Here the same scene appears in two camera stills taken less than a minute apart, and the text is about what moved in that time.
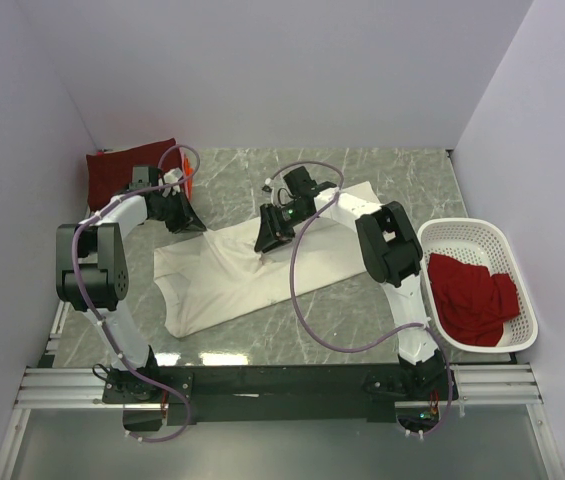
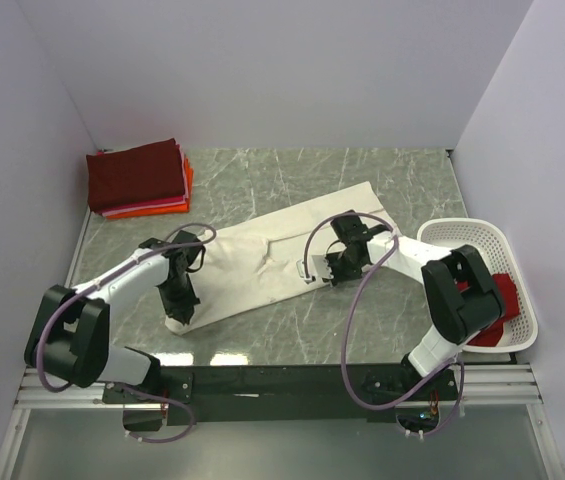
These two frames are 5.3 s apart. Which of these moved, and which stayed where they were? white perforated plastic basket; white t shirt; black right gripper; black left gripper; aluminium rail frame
Moved: black right gripper; black left gripper
Stayed: aluminium rail frame; white t shirt; white perforated plastic basket
